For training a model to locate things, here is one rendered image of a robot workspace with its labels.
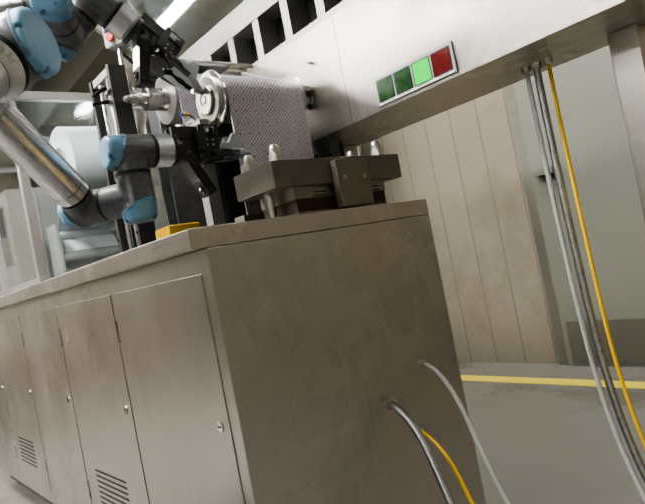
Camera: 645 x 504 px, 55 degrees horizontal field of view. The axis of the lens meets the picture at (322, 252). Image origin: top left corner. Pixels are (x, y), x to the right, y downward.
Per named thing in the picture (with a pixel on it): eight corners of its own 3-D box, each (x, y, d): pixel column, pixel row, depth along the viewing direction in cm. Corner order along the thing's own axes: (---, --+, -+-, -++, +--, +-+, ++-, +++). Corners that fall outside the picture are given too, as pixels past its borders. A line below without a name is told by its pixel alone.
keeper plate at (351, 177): (338, 207, 143) (329, 161, 143) (369, 204, 149) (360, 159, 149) (345, 205, 141) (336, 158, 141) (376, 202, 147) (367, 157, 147)
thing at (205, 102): (198, 118, 158) (194, 88, 157) (205, 118, 159) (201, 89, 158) (212, 111, 152) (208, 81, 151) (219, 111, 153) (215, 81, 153)
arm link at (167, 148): (162, 163, 135) (147, 172, 141) (181, 162, 137) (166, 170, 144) (156, 129, 135) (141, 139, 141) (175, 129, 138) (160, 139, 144)
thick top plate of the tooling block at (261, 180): (237, 202, 145) (232, 177, 145) (360, 189, 170) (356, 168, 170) (275, 187, 133) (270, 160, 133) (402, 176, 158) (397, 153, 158)
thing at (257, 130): (243, 184, 152) (229, 111, 152) (317, 178, 167) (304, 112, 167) (244, 184, 151) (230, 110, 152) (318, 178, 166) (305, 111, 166)
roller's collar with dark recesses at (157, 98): (142, 113, 174) (138, 91, 174) (161, 113, 178) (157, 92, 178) (151, 106, 169) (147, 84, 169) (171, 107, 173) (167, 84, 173)
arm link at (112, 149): (101, 178, 134) (94, 139, 134) (148, 175, 140) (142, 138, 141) (114, 169, 127) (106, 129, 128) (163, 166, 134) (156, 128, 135)
